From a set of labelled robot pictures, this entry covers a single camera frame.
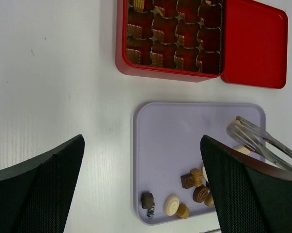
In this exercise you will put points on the striped tan round chocolate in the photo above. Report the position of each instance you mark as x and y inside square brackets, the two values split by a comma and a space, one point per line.
[138, 5]

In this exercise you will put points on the white rectangular chocolate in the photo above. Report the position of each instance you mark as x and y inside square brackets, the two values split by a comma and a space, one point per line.
[242, 149]

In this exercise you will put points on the tan barrel chocolate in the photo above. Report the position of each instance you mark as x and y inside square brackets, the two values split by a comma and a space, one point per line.
[197, 177]

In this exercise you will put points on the tan half-round chocolate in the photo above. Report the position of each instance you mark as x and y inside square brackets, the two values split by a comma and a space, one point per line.
[183, 211]

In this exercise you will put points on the striped cylinder chocolate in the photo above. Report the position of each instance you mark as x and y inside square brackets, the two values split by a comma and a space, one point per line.
[150, 212]

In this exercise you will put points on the tan rounded square chocolate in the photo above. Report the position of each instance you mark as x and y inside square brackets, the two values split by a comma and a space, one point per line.
[161, 11]

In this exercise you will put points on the lilac plastic tray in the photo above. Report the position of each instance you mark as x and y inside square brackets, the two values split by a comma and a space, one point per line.
[166, 145]

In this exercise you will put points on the red box lid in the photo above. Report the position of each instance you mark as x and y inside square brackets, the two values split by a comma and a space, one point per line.
[256, 44]

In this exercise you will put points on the red chocolate box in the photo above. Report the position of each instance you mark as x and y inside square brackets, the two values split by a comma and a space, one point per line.
[187, 44]

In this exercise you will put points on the dark cube chocolate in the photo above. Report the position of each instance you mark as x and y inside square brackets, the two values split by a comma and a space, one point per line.
[147, 200]

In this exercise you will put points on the white square chocolate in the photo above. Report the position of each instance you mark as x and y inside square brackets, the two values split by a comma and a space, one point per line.
[233, 123]

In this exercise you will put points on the brown leaf chocolate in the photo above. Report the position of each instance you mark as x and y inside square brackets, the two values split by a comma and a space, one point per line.
[200, 193]

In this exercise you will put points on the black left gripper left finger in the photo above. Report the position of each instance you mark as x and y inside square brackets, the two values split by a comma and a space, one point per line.
[36, 195]

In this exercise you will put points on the tan heart chocolate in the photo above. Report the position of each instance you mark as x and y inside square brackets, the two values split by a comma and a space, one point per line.
[209, 200]

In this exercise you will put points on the dark square embossed chocolate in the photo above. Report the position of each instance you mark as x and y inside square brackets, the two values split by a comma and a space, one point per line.
[187, 181]

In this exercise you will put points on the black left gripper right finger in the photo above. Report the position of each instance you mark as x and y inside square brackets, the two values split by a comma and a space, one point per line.
[250, 196]

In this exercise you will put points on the white swirl oval chocolate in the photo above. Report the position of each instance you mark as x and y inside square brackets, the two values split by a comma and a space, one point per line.
[171, 205]

